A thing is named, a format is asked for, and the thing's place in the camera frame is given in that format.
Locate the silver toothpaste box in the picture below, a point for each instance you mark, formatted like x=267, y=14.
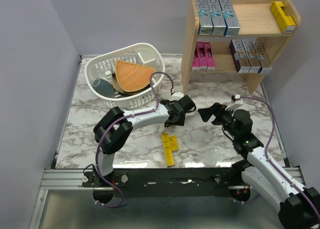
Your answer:
x=255, y=65

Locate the pink toothpaste box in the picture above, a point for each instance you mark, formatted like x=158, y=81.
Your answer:
x=211, y=65
x=201, y=56
x=195, y=63

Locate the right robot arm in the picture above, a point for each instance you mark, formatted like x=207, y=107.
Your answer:
x=297, y=206

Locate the yellow toothpaste box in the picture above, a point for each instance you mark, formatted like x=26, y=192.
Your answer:
x=173, y=143
x=285, y=22
x=167, y=150

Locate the dark teal cup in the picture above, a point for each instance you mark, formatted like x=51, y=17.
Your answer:
x=104, y=88

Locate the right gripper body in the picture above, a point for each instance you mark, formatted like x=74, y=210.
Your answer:
x=225, y=118

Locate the wooden two-tier shelf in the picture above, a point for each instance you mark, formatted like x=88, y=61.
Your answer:
x=256, y=21

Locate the white plastic basket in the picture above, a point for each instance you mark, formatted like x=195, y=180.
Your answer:
x=103, y=66

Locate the metallic blue toothpaste box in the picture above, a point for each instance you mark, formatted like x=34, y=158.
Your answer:
x=230, y=18
x=217, y=18

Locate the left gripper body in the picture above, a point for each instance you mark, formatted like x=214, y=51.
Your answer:
x=179, y=122

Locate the black base bar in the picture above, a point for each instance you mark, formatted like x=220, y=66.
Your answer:
x=172, y=182

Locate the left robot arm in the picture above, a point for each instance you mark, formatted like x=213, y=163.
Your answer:
x=113, y=130

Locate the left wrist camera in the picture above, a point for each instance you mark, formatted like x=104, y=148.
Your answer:
x=177, y=95

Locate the blue green toothpaste box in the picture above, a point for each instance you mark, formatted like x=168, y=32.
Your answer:
x=205, y=21

